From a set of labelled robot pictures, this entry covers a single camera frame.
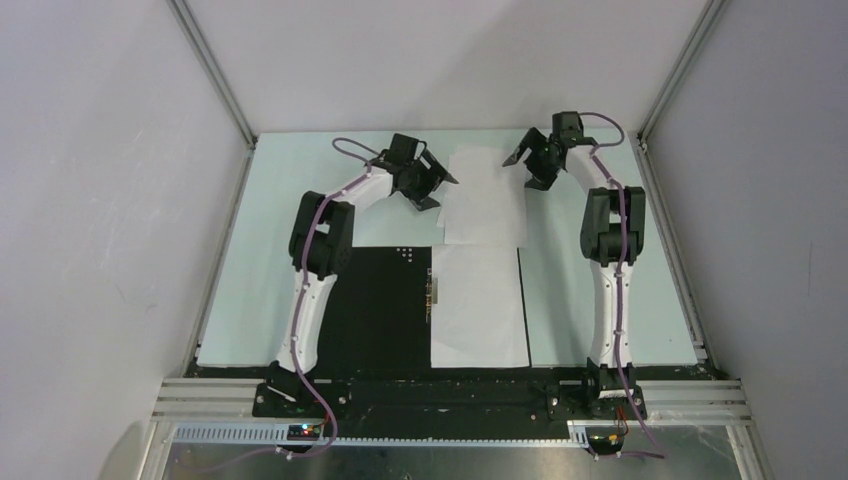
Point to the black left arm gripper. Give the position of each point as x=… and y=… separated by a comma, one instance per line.
x=428, y=187

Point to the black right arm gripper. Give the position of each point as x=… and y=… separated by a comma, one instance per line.
x=532, y=140

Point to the metal folder clip mechanism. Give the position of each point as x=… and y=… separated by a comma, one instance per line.
x=431, y=294

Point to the black folder with beige cover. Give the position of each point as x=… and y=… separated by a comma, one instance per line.
x=375, y=317

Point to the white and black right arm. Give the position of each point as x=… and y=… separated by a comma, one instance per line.
x=611, y=239

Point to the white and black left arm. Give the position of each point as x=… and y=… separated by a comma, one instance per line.
x=320, y=246

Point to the left controller board with LEDs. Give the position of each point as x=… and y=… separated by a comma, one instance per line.
x=303, y=432

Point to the controller board with leds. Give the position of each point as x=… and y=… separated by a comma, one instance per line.
x=303, y=432
x=604, y=443

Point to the right controller board with LEDs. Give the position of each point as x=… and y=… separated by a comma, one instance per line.
x=604, y=443

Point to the right aluminium frame post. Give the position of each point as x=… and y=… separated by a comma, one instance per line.
x=696, y=41

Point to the aluminium frame post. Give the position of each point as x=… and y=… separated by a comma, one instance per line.
x=199, y=44
x=696, y=41

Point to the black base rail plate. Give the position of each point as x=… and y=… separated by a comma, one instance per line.
x=450, y=404

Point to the left aluminium frame post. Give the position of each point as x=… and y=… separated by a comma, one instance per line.
x=199, y=44

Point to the white slotted cable duct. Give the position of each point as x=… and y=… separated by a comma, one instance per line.
x=280, y=435

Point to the aluminium front profile rail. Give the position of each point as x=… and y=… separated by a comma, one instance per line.
x=669, y=402

